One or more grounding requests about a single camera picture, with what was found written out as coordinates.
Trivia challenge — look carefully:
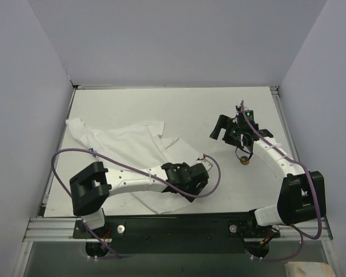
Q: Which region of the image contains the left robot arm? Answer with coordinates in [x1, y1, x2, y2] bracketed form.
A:
[69, 160, 212, 238]

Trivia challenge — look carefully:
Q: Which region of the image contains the round orange blue brooch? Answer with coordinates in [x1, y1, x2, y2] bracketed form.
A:
[240, 156, 250, 165]

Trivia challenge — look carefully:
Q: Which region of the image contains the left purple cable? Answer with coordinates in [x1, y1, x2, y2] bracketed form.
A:
[51, 147, 222, 259]

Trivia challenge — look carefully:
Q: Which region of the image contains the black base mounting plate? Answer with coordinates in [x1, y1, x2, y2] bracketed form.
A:
[73, 212, 280, 256]

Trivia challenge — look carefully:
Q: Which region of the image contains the beige foam block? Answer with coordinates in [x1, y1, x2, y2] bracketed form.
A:
[285, 261, 336, 277]

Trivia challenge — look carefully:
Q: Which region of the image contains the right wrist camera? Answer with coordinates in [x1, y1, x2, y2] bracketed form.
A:
[236, 106, 255, 126]

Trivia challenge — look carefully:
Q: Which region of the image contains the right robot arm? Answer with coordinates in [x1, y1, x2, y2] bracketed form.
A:
[210, 111, 326, 226]

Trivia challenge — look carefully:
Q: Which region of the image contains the aluminium front rail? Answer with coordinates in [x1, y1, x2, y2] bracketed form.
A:
[23, 218, 77, 242]

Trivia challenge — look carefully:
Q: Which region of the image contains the white t-shirt with flower print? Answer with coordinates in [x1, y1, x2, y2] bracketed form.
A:
[66, 118, 202, 215]

